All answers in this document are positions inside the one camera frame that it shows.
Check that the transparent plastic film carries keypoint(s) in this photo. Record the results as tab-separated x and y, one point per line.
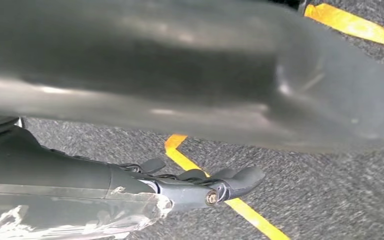
62	218

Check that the black rounded robot part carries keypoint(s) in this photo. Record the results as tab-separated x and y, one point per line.
288	3

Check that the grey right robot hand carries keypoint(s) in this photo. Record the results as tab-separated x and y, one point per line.
79	172

